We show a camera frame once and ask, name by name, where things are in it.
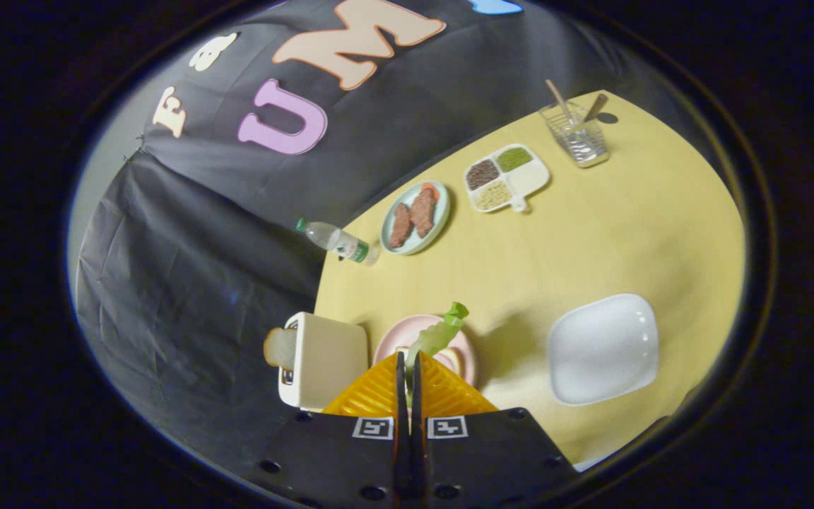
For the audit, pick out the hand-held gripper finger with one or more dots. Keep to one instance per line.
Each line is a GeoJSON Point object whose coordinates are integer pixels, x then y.
{"type": "Point", "coordinates": [418, 452]}
{"type": "Point", "coordinates": [401, 452]}

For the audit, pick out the green lettuce leaf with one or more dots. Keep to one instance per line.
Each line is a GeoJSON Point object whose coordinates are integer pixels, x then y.
{"type": "Point", "coordinates": [439, 334]}

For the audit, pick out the white bread slice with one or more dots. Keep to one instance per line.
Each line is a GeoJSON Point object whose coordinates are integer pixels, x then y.
{"type": "Point", "coordinates": [278, 348]}

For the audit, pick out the cream white toaster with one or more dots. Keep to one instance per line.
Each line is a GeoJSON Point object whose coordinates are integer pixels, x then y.
{"type": "Point", "coordinates": [329, 360]}

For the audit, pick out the pink round plate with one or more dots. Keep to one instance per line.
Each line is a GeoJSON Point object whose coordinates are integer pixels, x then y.
{"type": "Point", "coordinates": [400, 332]}

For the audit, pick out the white square plate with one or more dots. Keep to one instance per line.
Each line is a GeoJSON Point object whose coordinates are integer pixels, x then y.
{"type": "Point", "coordinates": [603, 348]}

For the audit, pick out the clear plastic water bottle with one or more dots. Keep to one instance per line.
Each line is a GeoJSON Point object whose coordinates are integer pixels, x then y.
{"type": "Point", "coordinates": [340, 242]}

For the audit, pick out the brown meat piece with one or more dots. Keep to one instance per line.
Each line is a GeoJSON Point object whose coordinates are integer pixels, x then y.
{"type": "Point", "coordinates": [422, 212]}
{"type": "Point", "coordinates": [400, 225]}

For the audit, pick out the light blue plate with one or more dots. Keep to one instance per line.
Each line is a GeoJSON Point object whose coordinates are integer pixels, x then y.
{"type": "Point", "coordinates": [441, 212]}

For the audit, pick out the orange food piece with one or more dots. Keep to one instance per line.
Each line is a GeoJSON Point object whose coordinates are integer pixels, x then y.
{"type": "Point", "coordinates": [429, 189]}

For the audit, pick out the pale yellow beans pile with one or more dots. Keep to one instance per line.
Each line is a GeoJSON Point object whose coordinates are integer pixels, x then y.
{"type": "Point", "coordinates": [493, 195]}

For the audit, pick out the black backdrop cloth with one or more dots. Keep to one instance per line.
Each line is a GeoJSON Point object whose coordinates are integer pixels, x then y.
{"type": "Point", "coordinates": [188, 283]}

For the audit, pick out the dark brown seeds pile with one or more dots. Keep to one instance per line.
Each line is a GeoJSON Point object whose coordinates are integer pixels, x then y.
{"type": "Point", "coordinates": [482, 174]}

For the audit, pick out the white divided seasoning tray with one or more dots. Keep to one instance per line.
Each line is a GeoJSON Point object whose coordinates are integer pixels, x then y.
{"type": "Point", "coordinates": [531, 177]}

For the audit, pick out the green beans pile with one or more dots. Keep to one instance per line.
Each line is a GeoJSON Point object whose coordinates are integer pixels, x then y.
{"type": "Point", "coordinates": [514, 158]}

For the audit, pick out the clear glass cup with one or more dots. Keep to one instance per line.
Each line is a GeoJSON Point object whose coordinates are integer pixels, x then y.
{"type": "Point", "coordinates": [580, 145]}

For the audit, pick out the wooden stick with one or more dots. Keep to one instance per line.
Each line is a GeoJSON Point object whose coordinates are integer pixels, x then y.
{"type": "Point", "coordinates": [559, 99]}

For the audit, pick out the small brown spoon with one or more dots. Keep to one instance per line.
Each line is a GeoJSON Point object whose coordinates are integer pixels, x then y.
{"type": "Point", "coordinates": [594, 107]}

